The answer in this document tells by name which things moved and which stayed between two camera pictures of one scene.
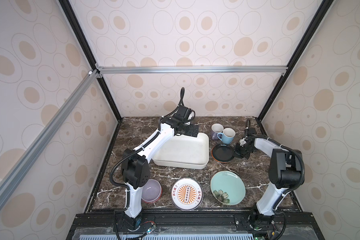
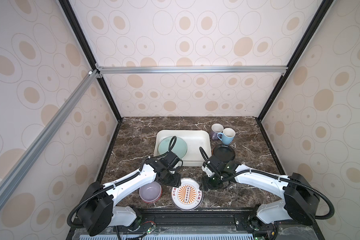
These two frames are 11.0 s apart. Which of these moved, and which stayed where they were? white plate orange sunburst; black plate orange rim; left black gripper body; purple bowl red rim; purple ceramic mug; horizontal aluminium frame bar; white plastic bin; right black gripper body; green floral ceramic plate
Moved: right black gripper body; green floral ceramic plate; left black gripper body
Stayed: purple bowl red rim; purple ceramic mug; black plate orange rim; white plate orange sunburst; white plastic bin; horizontal aluminium frame bar
